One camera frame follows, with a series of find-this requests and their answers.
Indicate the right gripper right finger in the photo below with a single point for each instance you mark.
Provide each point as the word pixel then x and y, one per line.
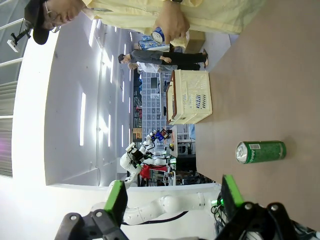
pixel 231 195

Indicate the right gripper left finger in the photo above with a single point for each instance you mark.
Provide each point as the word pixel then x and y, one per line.
pixel 117 200

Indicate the tall green drink can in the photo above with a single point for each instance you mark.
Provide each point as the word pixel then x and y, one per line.
pixel 267 152

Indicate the blue white Pocari Sweat can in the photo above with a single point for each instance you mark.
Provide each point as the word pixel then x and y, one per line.
pixel 157 35

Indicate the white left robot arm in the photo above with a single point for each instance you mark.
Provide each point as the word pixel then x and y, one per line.
pixel 170 205

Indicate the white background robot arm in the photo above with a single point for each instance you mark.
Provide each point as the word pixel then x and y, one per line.
pixel 128 165

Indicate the person's left hand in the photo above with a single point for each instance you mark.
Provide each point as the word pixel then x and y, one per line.
pixel 175 20

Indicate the red cloth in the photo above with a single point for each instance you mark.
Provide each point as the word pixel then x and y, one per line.
pixel 152 171

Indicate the long ceiling light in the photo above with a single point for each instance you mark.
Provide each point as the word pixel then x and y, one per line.
pixel 92 32
pixel 82 120
pixel 109 130

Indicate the shelving rack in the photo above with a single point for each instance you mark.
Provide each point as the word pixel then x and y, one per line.
pixel 150 110

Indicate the person in white shirt dark trousers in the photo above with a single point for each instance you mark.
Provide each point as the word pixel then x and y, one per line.
pixel 150 67

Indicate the person in grey top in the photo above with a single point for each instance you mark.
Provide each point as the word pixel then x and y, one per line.
pixel 155 56

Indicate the brown cardboard box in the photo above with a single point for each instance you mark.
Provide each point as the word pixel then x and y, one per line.
pixel 196 41

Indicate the blue patterned bag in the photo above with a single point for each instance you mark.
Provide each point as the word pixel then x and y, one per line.
pixel 147 45

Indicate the person in pale yellow shirt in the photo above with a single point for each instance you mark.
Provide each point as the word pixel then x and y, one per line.
pixel 212 15

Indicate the black mounted camera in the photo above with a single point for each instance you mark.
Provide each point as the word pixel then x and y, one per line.
pixel 21 36

